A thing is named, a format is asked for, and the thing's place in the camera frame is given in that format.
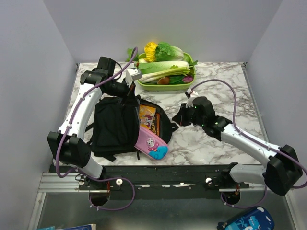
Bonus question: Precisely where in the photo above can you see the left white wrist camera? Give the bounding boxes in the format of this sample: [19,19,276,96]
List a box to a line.
[124,68,142,87]

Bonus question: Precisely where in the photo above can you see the pink pencil case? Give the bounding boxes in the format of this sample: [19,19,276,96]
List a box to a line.
[134,126,168,161]

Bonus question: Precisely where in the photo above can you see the green leaf sprig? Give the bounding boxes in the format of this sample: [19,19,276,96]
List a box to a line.
[125,48,139,62]

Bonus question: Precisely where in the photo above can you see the blue Treehouse book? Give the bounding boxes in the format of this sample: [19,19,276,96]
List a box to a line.
[149,113,160,136]

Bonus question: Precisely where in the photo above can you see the long white green cabbage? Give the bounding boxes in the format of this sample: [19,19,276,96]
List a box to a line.
[138,61,189,75]

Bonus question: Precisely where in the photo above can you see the aluminium rail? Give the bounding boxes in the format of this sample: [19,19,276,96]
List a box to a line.
[38,170,294,193]

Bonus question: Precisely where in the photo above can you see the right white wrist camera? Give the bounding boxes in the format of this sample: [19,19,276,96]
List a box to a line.
[185,88,199,108]

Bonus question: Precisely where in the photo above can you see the green vegetable tray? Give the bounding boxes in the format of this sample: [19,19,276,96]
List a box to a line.
[137,53,197,91]

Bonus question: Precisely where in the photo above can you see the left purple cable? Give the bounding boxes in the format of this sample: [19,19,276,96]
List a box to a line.
[55,46,139,211]

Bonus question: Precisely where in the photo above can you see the green lettuce head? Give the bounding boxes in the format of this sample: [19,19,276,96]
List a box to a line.
[155,42,184,61]

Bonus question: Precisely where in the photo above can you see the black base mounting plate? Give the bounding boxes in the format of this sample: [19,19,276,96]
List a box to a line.
[79,165,249,200]

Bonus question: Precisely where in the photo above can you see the black student backpack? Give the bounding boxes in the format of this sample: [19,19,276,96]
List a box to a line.
[87,97,178,161]

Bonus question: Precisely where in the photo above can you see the Roald Dahl Charlie book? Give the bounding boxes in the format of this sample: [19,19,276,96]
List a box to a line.
[139,104,156,129]

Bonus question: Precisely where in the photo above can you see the blue pencil case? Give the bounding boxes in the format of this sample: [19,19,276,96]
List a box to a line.
[216,206,275,230]

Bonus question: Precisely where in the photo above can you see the green celery stalks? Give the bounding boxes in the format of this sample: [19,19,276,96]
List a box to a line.
[139,67,194,83]

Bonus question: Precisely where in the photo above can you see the yellow flower vegetable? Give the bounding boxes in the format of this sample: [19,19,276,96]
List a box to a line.
[144,42,158,62]

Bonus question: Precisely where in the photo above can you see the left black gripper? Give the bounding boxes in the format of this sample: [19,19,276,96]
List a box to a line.
[105,78,140,106]

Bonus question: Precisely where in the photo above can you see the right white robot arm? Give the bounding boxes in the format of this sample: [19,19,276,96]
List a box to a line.
[172,96,303,196]

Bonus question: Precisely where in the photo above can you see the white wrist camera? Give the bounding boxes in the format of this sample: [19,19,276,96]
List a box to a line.
[185,88,199,108]
[124,68,142,87]

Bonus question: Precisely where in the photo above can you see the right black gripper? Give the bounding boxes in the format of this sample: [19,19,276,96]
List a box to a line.
[172,102,205,127]

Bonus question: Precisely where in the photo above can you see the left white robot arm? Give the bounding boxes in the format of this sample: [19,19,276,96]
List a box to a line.
[47,57,134,189]

